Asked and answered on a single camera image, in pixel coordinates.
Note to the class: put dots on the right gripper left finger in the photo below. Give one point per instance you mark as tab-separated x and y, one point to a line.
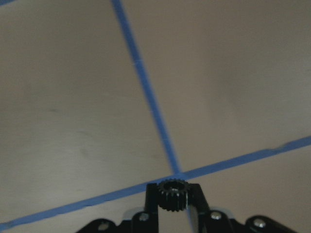
151	199

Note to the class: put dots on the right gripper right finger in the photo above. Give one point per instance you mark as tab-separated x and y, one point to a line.
198	209

